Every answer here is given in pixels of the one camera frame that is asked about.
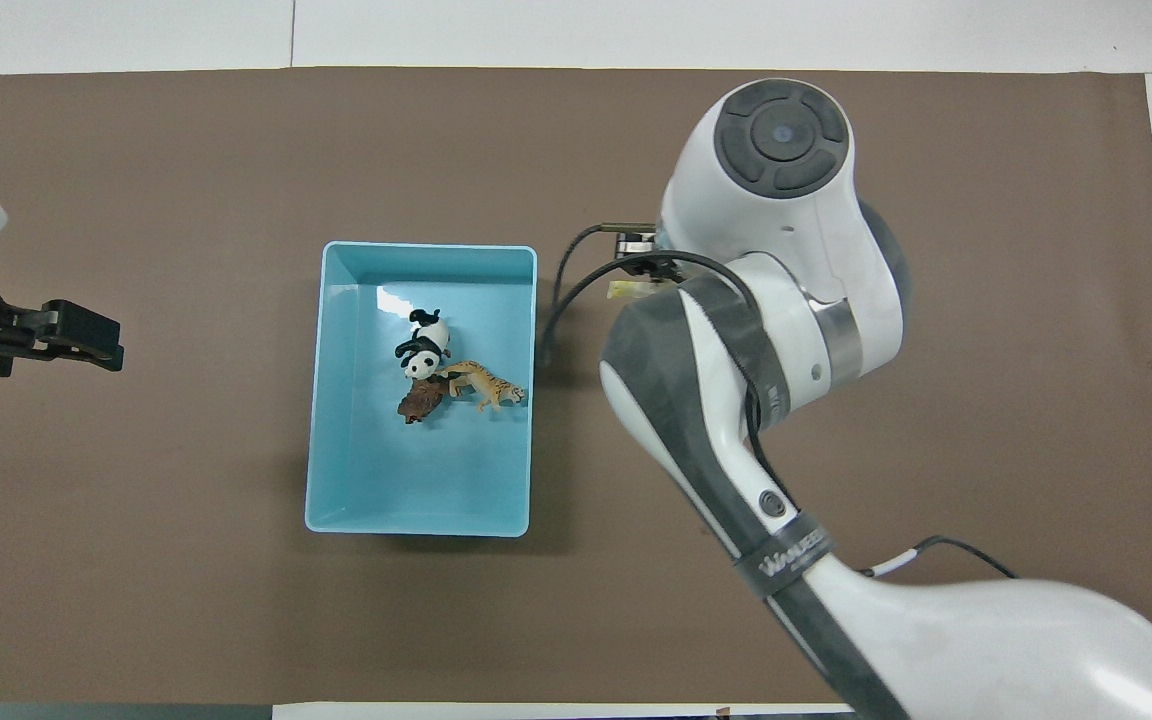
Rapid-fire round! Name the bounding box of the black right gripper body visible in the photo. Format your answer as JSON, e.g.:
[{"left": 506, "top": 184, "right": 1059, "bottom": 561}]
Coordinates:
[{"left": 615, "top": 231, "right": 683, "bottom": 287}]

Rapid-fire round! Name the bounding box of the brown table mat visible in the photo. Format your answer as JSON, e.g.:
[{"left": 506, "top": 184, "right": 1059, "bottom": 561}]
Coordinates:
[{"left": 0, "top": 66, "right": 1152, "bottom": 707}]

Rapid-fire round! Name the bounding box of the brown lion toy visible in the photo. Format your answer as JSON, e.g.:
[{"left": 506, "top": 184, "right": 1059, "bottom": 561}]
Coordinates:
[{"left": 396, "top": 380, "right": 450, "bottom": 426}]

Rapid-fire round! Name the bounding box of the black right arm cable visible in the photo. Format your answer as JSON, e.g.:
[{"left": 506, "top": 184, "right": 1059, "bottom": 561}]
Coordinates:
[{"left": 535, "top": 221, "right": 1020, "bottom": 582}]

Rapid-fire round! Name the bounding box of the orange tiger toy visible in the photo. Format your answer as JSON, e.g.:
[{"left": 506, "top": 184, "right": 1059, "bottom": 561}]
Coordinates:
[{"left": 435, "top": 359, "right": 528, "bottom": 414}]

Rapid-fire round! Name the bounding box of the light blue storage box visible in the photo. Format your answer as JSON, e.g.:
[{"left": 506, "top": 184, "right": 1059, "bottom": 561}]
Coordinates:
[{"left": 304, "top": 240, "right": 539, "bottom": 539}]

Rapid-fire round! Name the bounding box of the black and white panda toy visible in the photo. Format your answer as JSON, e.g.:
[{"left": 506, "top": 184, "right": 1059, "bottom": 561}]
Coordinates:
[{"left": 394, "top": 308, "right": 454, "bottom": 382}]

